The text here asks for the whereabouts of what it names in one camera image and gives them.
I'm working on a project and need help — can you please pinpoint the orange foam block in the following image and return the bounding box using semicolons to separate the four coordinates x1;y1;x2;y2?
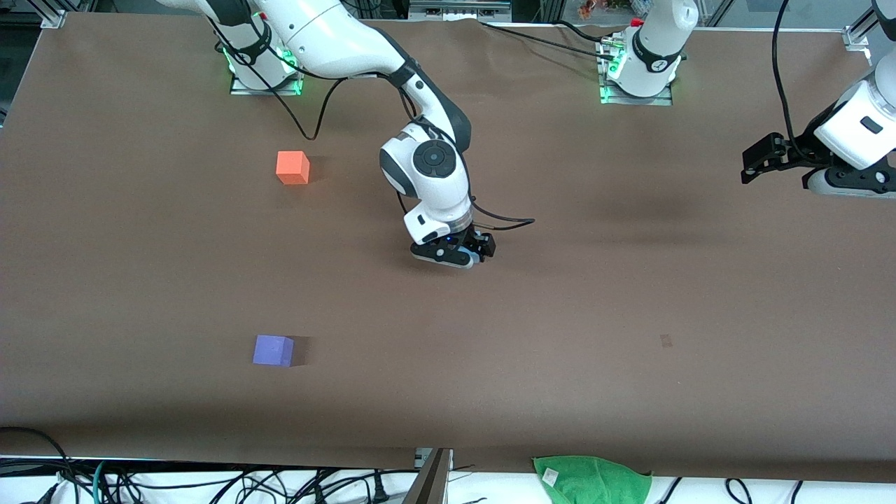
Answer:
276;150;311;186

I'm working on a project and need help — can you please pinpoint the purple foam block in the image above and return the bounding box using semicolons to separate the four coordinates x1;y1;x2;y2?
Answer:
252;335;295;368

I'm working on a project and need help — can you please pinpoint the brown paper table cover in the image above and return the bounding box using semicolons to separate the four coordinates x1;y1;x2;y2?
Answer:
0;13;896;484

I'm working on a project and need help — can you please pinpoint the grey metal rack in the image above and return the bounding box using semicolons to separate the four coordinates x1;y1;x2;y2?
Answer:
409;0;512;22

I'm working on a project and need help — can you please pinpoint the green microfibre cloth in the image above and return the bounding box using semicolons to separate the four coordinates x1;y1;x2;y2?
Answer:
532;455;653;504

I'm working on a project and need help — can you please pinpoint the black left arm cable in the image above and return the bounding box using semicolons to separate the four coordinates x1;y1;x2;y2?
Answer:
771;0;800;145

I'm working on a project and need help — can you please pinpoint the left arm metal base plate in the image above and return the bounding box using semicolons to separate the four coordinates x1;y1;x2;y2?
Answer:
599;38;674;107

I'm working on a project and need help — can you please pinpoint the black cable on table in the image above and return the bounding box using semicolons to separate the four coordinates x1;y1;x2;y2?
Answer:
479;20;611;57

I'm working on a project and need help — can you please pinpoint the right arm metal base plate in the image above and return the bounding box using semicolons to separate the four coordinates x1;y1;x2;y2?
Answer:
230;42;304;97

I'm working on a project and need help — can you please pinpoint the thick black floor cable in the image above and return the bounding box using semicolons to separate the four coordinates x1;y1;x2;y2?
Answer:
0;426;79;504

